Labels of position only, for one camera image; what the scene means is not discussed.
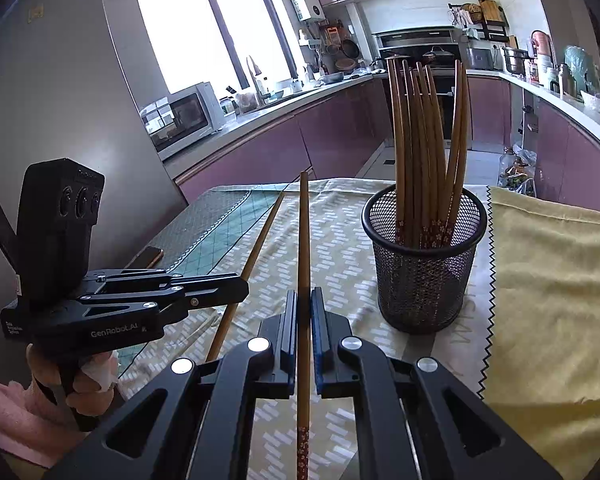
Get person's left forearm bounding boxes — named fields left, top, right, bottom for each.
left=0, top=375, right=101, bottom=467

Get brown wooden chopstick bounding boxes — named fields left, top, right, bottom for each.
left=205, top=192, right=286, bottom=363
left=296, top=171, right=312, bottom=480

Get long pink lower cabinets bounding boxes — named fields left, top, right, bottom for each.
left=172, top=80, right=388, bottom=201

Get pink peninsula cabinets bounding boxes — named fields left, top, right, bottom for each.
left=532, top=95, right=600, bottom=216

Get steel stockpot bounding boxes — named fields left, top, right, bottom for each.
left=501, top=46, right=528, bottom=73

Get person's left hand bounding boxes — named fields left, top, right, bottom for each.
left=26, top=342, right=118, bottom=417

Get black wall rack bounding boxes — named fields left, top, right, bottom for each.
left=447, top=0, right=511, bottom=43

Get bundle of wooden chopsticks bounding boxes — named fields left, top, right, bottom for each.
left=386, top=57, right=473, bottom=251

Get dark phone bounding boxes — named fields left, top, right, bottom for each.
left=124, top=246, right=164, bottom=270

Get grey refrigerator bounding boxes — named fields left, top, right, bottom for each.
left=0, top=0, right=191, bottom=281

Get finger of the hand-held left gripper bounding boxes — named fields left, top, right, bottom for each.
left=77, top=274, right=251, bottom=319
left=82, top=268, right=183, bottom=292

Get white microwave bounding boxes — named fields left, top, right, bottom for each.
left=140, top=81, right=226, bottom=161

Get narrow pink corner cabinet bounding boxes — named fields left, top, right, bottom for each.
left=467, top=75, right=512, bottom=151

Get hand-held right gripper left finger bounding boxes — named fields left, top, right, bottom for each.
left=42, top=290, right=298, bottom=480

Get pink kettle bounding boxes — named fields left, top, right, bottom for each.
left=530, top=30, right=553, bottom=58

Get black range hood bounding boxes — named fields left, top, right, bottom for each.
left=371, top=26, right=463, bottom=68

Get white tissue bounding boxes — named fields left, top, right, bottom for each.
left=81, top=351, right=119, bottom=386

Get black built-in oven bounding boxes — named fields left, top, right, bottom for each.
left=380, top=67, right=470, bottom=153

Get plastic bag of greens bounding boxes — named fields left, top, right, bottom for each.
left=500, top=160, right=538, bottom=196

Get yellow cloth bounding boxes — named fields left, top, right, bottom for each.
left=477, top=186, right=600, bottom=480

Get plastic oil bottle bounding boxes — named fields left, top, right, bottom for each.
left=499, top=147, right=518, bottom=186

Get kitchen faucet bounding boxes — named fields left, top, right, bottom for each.
left=245, top=55, right=268, bottom=98

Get beige patterned tablecloth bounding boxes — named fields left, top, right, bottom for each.
left=115, top=177, right=496, bottom=480

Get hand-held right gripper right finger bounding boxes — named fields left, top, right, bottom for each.
left=310, top=287, right=563, bottom=480

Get kitchen window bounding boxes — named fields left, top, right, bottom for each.
left=132, top=0, right=296, bottom=96

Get black mesh holder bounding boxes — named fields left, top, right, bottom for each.
left=361, top=183, right=488, bottom=333

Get silver countertop appliance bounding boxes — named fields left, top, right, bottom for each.
left=465, top=47, right=496, bottom=71

